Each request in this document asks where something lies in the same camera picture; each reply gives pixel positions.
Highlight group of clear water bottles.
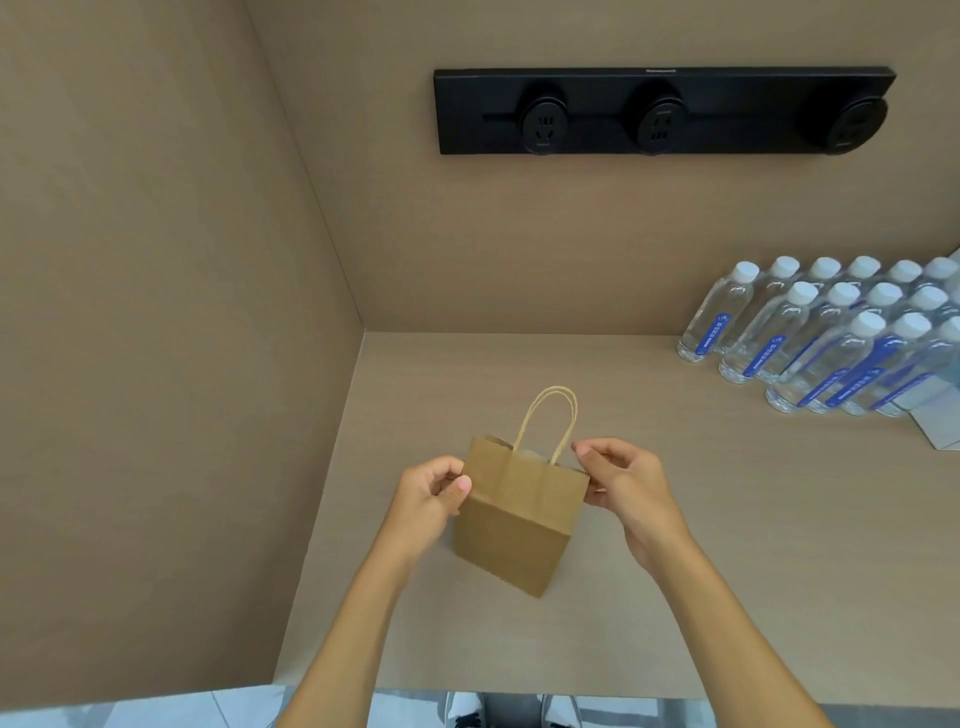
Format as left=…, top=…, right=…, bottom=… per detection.
left=676, top=251, right=960, bottom=419

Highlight black round socket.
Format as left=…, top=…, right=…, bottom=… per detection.
left=635, top=90, right=688, bottom=156
left=824, top=96, right=891, bottom=157
left=522, top=93, right=570, bottom=156

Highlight person's right hand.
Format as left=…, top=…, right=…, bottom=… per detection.
left=571, top=438, right=696, bottom=573

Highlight person's white left shoe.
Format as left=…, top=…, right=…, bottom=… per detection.
left=444, top=690, right=483, bottom=728

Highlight person's right forearm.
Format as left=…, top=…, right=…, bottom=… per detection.
left=627, top=535, right=835, bottom=728

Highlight black wall power track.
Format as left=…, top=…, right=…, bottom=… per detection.
left=433, top=66, right=897, bottom=157

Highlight brown paper bag with handles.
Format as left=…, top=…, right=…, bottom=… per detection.
left=451, top=385, right=592, bottom=599

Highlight person's left forearm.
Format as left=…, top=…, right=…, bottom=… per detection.
left=273, top=535, right=426, bottom=728

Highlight person's left hand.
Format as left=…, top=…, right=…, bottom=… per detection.
left=380, top=454, right=474, bottom=561

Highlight white flat box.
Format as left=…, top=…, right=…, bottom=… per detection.
left=891, top=373, right=960, bottom=452

